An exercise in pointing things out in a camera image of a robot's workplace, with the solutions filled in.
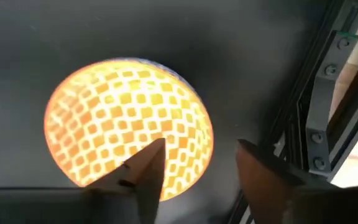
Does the grey metal corner bracket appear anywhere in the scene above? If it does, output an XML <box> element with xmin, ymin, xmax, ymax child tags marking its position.
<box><xmin>305</xmin><ymin>30</ymin><xmax>358</xmax><ymax>179</ymax></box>

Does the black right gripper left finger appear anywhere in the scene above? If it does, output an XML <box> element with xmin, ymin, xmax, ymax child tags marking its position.
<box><xmin>85</xmin><ymin>138</ymin><xmax>167</xmax><ymax>224</ymax></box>

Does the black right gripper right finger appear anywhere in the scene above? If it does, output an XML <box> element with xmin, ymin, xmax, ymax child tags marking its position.
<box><xmin>236</xmin><ymin>139</ymin><xmax>311</xmax><ymax>224</ymax></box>

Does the yellow patterned ball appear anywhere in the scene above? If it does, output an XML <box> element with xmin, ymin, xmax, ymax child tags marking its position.
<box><xmin>43</xmin><ymin>57</ymin><xmax>214</xmax><ymax>202</ymax></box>

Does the black aluminium table frame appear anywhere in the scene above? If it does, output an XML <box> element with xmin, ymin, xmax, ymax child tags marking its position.
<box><xmin>227</xmin><ymin>0</ymin><xmax>358</xmax><ymax>224</ymax></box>

